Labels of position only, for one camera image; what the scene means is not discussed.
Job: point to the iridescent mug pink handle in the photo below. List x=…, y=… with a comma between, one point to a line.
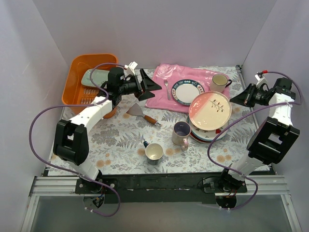
x=181, y=132

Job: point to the aluminium frame rail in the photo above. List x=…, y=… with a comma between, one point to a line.
x=65, y=186

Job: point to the floral table mat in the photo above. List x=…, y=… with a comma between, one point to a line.
x=116, y=143

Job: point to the pink cream round plate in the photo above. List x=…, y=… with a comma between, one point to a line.
x=210, y=110

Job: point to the pink cloth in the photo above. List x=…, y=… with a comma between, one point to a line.
x=174, y=73

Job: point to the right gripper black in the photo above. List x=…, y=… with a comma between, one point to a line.
x=249, y=94

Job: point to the mint divided tray red berries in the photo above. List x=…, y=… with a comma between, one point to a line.
x=89, y=78

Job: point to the metal scraper wooden handle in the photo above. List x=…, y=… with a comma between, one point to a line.
x=136, y=110

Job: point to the stack of coloured plates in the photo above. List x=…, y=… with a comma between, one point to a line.
x=204, y=136

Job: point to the orange plastic dish bin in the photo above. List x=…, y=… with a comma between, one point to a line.
x=74, y=92

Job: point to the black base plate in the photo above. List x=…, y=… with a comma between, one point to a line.
x=157, y=188

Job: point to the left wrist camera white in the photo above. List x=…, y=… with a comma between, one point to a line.
x=130, y=68

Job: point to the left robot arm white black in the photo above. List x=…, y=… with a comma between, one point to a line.
x=71, y=138

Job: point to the round plate dark green rim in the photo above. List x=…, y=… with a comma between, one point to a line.
x=185, y=91

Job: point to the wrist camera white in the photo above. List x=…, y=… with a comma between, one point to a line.
x=261, y=80
x=130, y=68

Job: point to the cream mug dark rim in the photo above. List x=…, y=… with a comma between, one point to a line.
x=219, y=82

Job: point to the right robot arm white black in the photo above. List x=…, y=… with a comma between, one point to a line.
x=274, y=137

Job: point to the cream cup teal handle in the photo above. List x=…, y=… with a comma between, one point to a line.
x=154, y=152

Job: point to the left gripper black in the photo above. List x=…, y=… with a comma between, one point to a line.
x=140, y=84

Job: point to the small silver spoon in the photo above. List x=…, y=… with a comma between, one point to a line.
x=167, y=89

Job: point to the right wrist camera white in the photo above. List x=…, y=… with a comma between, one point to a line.
x=261, y=80

